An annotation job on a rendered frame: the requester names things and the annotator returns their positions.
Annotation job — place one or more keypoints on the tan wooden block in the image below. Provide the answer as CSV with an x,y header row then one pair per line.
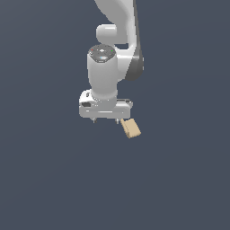
x,y
130,128

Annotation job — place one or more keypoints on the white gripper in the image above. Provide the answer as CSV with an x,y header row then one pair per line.
x,y
101,108

